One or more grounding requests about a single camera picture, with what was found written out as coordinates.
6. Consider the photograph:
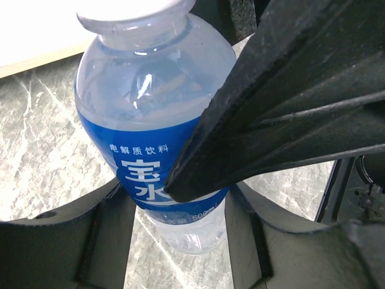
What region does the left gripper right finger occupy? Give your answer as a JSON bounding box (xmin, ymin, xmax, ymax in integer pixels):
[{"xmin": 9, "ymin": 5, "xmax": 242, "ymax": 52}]
[{"xmin": 225, "ymin": 182, "xmax": 384, "ymax": 288}]

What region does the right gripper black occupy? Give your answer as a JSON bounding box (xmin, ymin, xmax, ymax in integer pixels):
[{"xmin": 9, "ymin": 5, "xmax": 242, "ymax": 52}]
[{"xmin": 191, "ymin": 0, "xmax": 270, "ymax": 45}]

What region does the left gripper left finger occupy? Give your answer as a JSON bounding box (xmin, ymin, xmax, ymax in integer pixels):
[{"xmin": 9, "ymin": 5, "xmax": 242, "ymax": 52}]
[{"xmin": 1, "ymin": 179, "xmax": 135, "ymax": 288}]

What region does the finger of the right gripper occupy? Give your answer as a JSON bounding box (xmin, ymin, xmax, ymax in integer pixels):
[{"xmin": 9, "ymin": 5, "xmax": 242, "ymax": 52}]
[{"xmin": 165, "ymin": 1, "xmax": 384, "ymax": 202}]

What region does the water bottle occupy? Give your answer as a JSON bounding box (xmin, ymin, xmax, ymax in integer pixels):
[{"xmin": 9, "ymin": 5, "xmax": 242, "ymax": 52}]
[{"xmin": 75, "ymin": 1, "xmax": 236, "ymax": 255}]

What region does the wooden two-tier shelf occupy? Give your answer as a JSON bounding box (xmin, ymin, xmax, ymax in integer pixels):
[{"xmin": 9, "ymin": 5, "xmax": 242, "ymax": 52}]
[{"xmin": 1, "ymin": 38, "xmax": 92, "ymax": 78}]

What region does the black base beam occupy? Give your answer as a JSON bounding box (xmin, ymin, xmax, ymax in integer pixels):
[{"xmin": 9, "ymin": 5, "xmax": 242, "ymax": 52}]
[{"xmin": 315, "ymin": 152, "xmax": 384, "ymax": 225}]

